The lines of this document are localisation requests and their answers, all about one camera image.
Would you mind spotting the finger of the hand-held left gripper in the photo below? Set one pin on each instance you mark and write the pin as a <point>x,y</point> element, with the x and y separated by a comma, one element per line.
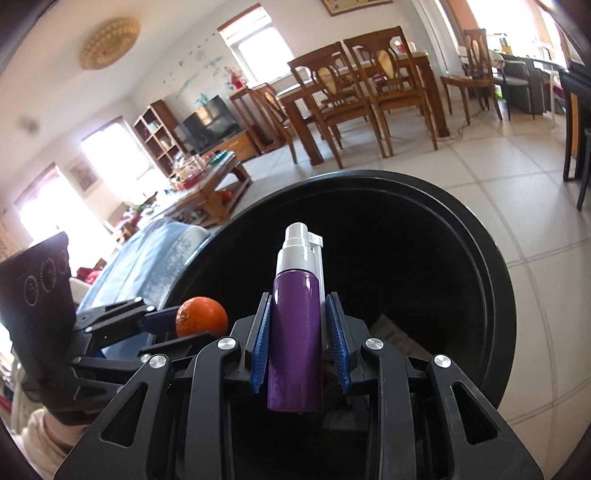
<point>161,319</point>
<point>184,346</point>

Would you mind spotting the tall window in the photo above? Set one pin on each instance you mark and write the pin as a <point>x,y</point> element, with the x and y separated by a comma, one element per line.
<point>115,157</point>

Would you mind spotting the wooden bookshelf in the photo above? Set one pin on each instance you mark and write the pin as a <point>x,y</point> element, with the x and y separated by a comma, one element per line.
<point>157,138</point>

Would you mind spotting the black round bin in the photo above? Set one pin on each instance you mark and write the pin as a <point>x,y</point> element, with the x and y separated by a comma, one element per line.
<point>415,258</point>

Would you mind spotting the round beaded ceiling lamp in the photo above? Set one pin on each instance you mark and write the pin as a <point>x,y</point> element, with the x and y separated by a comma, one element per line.
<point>108,44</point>

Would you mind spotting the red cushion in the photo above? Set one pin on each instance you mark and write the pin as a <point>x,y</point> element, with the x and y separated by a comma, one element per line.
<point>90,275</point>

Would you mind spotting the black flat television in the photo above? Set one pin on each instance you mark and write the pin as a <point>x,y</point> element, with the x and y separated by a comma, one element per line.
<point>210,122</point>

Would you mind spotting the orange fruit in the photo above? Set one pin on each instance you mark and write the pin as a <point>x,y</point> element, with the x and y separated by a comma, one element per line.
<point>201,316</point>

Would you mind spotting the white printed paper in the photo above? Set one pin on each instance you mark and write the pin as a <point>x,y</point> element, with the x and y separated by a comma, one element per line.
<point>401,337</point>

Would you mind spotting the wooden dining chair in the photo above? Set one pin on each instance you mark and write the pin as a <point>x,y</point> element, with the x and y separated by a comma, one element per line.
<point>272,120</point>
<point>475,78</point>
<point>397,92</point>
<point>323,106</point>

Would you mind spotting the blue patterned tablecloth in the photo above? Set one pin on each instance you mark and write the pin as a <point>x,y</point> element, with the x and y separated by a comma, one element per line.
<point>138,267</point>

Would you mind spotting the large framed wall picture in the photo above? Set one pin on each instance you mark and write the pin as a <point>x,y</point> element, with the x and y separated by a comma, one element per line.
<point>355,5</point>

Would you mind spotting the purple spray bottle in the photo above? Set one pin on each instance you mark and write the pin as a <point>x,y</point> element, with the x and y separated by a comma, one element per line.
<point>295,332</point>

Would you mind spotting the large balcony window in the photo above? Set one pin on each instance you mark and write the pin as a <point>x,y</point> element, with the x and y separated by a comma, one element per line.
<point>55,212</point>

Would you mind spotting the tall wooden side stand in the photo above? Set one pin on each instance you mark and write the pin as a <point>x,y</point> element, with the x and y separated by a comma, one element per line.
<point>244,110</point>

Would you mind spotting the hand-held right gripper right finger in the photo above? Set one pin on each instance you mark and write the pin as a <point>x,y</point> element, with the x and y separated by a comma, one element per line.
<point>339,346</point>

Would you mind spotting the wooden dining table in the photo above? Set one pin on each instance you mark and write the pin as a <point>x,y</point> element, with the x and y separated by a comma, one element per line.
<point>429,92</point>

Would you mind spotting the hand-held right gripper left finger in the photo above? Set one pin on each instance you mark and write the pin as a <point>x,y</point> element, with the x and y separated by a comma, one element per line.
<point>259,346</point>

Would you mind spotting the wooden coffee table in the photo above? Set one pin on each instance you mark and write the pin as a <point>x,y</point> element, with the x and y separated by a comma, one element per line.
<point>207,194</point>

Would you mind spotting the small framed wall picture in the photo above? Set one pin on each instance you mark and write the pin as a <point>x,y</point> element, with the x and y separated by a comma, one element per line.
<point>84,175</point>

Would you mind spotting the window with red blind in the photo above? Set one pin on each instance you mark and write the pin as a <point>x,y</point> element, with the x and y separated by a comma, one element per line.
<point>258,50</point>

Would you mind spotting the wooden television stand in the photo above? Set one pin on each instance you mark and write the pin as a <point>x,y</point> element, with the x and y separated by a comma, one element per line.
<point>235,145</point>

